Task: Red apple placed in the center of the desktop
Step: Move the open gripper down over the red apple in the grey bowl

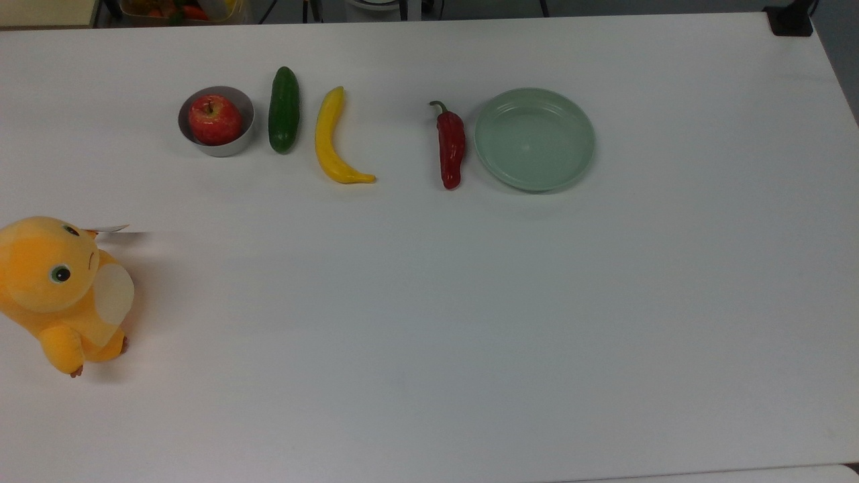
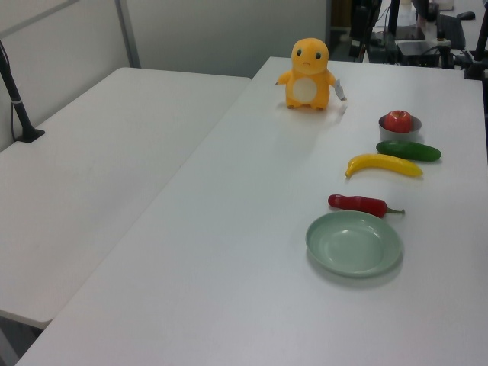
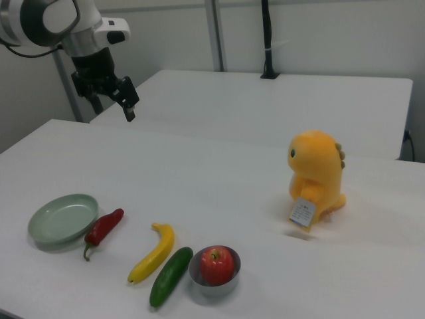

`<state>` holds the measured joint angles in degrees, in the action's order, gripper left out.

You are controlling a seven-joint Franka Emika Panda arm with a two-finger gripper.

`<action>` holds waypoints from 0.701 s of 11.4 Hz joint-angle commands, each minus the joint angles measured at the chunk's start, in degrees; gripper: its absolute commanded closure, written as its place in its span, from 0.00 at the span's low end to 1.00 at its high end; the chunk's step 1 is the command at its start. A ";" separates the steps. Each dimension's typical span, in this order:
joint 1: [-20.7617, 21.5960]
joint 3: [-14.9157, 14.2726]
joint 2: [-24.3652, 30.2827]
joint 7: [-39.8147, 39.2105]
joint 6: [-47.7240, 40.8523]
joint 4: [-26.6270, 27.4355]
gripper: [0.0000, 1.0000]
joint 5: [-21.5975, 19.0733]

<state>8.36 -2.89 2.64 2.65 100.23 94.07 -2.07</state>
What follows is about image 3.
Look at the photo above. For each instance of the black clamped pole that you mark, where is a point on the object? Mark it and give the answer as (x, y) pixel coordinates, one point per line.
(266, 33)

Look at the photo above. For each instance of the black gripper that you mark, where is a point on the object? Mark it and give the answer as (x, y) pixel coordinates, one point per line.
(94, 73)

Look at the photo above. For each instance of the red chili pepper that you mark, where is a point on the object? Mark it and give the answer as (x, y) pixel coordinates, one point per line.
(104, 227)

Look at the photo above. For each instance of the pale green plate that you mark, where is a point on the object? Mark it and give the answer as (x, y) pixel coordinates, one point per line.
(61, 219)

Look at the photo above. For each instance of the yellow banana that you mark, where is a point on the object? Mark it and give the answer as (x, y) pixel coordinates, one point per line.
(157, 254)

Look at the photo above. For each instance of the white blue paper tag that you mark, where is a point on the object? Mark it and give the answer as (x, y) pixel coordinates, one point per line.
(302, 214)

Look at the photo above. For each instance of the red apple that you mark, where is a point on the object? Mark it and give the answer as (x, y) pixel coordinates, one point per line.
(216, 266)

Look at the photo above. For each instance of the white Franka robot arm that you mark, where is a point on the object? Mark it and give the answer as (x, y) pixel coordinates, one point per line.
(33, 20)

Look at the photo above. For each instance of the orange plush dinosaur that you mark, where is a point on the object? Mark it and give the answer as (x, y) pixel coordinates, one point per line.
(318, 166)

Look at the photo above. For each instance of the green cucumber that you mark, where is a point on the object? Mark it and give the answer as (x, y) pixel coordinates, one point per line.
(171, 277)

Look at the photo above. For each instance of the grey metal bowl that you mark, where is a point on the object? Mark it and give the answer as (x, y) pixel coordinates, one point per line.
(232, 284)

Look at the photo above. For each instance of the white rounded-corner table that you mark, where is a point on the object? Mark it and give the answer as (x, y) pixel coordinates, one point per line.
(265, 106)

